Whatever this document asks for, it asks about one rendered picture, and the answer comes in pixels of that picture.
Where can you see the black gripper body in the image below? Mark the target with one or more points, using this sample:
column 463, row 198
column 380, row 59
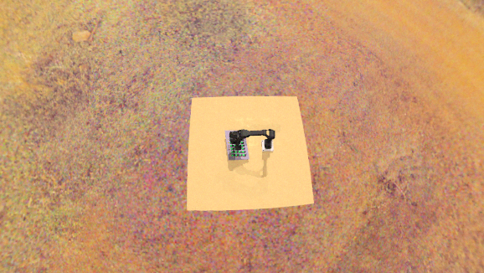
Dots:
column 238, row 147

